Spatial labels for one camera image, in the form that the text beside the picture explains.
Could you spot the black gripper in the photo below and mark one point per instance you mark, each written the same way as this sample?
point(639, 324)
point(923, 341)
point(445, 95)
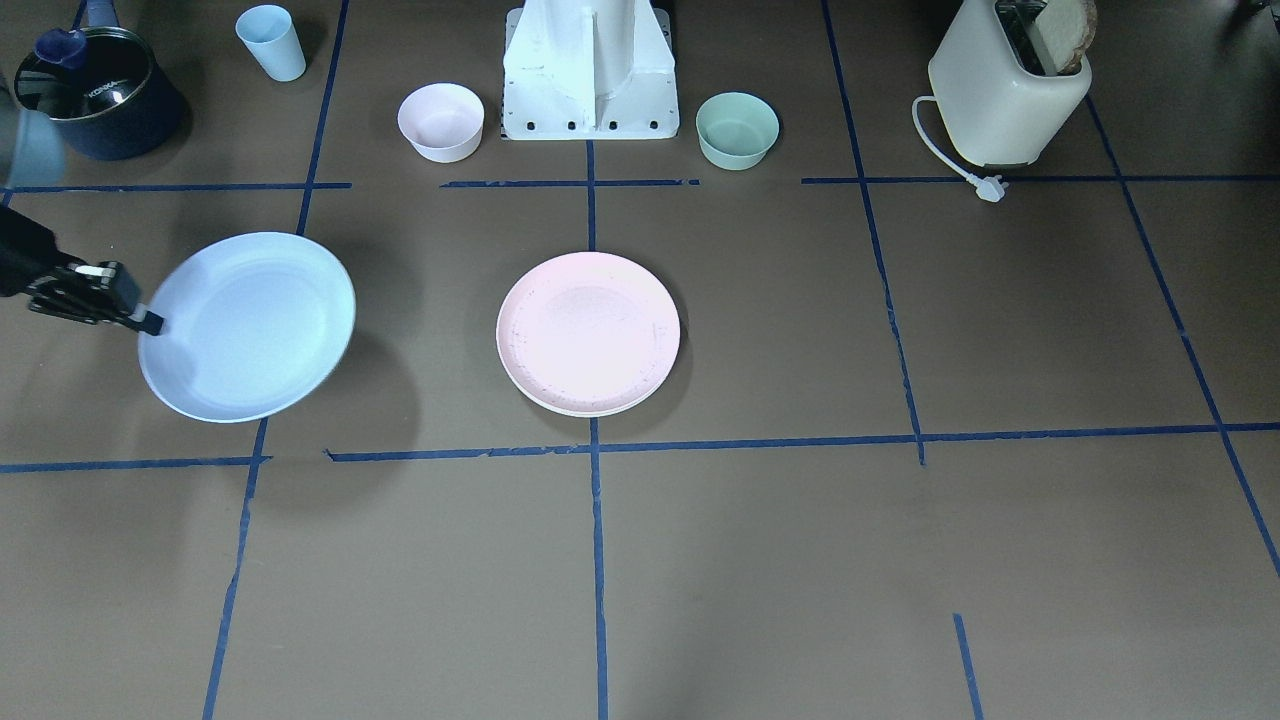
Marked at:
point(22, 258)

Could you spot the blue plate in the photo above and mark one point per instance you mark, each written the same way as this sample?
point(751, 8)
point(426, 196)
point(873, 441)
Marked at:
point(251, 325)

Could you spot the pink plate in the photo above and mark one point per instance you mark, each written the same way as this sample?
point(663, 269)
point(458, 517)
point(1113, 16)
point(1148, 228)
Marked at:
point(588, 323)

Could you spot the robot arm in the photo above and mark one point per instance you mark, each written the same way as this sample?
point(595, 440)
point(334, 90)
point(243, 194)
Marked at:
point(34, 266)

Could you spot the dark blue pot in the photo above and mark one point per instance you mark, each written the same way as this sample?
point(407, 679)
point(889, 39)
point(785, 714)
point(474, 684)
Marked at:
point(102, 87)

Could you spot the light blue cup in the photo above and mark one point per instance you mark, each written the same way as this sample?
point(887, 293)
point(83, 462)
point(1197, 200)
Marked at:
point(269, 34)

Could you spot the pink bowl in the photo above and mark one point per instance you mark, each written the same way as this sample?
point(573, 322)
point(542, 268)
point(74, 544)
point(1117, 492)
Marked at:
point(443, 122)

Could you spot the cream white plate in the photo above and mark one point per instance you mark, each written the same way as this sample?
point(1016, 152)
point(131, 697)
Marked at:
point(591, 406)

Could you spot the green bowl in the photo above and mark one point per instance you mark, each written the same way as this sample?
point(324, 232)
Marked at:
point(736, 130)

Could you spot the cream toaster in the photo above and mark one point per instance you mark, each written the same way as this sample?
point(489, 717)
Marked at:
point(997, 103)

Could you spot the bread slice in toaster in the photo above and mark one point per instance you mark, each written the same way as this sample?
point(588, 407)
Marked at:
point(1065, 29)

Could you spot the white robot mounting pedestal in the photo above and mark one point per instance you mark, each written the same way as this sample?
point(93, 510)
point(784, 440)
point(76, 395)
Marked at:
point(589, 70)

